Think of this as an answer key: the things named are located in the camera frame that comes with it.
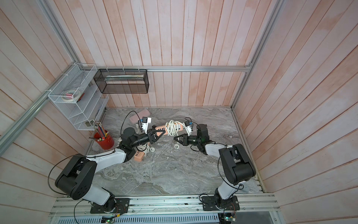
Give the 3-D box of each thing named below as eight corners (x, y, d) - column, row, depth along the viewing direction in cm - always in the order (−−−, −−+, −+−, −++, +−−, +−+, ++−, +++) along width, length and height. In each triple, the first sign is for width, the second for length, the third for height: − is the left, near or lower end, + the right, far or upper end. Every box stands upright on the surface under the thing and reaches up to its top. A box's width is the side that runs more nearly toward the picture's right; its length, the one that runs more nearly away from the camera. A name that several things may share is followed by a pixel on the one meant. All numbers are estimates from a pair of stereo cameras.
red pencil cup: (101, 151, 96) (92, 142, 86) (101, 143, 101) (93, 133, 91) (114, 147, 98) (107, 138, 88) (114, 140, 102) (107, 130, 92)
